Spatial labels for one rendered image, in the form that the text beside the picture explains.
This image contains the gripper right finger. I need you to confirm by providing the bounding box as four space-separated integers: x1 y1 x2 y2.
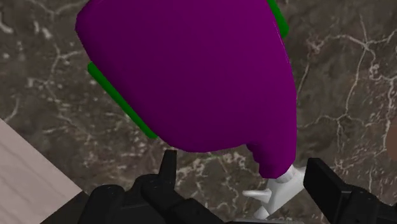
303 157 397 224

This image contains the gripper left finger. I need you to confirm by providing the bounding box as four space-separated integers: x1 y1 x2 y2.
78 149 224 224

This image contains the purple spray bottle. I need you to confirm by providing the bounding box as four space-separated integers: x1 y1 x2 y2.
74 0 306 220

